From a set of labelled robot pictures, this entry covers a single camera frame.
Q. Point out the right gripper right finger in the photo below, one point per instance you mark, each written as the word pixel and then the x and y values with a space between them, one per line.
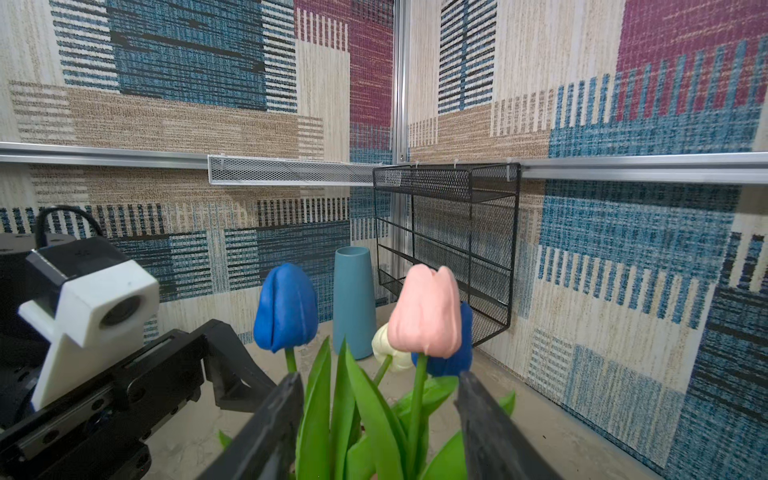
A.
pixel 494 447

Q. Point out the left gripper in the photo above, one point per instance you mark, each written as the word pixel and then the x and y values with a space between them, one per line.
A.
pixel 100 430

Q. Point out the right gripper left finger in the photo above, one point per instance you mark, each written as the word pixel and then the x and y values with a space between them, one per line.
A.
pixel 265 448

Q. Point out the white artificial tulip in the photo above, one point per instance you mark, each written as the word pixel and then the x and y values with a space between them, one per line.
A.
pixel 390 359

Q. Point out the pink artificial tulip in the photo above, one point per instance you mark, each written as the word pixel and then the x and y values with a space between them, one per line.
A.
pixel 426 321

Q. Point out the teal ceramic vase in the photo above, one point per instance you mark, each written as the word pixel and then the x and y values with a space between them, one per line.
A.
pixel 354 308

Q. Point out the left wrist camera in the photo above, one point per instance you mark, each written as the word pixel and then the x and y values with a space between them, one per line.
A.
pixel 92 304

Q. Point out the black wire shelf rack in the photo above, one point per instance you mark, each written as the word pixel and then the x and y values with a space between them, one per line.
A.
pixel 460 215

